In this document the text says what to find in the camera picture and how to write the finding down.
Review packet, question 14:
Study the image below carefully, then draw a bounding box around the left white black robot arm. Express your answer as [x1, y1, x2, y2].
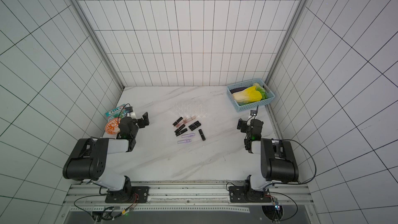
[63, 113, 149, 204]

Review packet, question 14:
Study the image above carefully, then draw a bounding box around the purple lip balm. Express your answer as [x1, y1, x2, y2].
[177, 139, 192, 144]
[181, 133, 195, 139]

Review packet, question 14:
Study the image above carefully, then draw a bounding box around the yellow green toy cabbage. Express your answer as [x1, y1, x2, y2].
[232, 83, 267, 105]

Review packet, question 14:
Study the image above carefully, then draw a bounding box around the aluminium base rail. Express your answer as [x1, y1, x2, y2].
[62, 181, 314, 214]

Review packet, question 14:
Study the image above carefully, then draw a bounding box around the teal mint candy bag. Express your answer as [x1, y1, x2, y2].
[105, 104, 125, 121]

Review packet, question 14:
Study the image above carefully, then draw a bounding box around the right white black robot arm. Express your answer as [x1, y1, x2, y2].
[227, 117, 299, 203]

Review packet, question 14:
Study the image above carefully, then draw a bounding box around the orange white patterned bowl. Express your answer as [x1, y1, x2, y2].
[105, 118, 120, 135]

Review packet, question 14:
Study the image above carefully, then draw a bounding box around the pink clear lip gloss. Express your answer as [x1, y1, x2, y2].
[183, 116, 196, 123]

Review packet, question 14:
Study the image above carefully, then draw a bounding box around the blue plastic basket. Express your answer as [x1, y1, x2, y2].
[227, 78, 275, 112]

